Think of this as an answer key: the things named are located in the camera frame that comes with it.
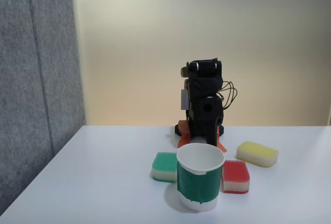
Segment white controller box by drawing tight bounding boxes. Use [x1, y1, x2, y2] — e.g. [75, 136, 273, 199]
[180, 88, 191, 111]

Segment red sponge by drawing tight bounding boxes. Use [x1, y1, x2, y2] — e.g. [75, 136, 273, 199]
[221, 159, 251, 194]

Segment white cup with green tape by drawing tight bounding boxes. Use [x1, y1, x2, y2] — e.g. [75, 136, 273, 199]
[176, 143, 225, 212]

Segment yellow sponge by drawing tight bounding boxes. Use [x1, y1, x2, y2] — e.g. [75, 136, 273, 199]
[236, 141, 279, 168]

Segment green sponge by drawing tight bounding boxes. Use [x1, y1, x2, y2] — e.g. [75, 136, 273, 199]
[151, 152, 179, 183]

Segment grey felt partition panel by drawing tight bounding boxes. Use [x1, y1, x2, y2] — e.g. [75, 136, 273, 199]
[0, 0, 87, 218]

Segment black cable loops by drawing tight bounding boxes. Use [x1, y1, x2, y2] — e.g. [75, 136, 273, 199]
[218, 80, 238, 110]

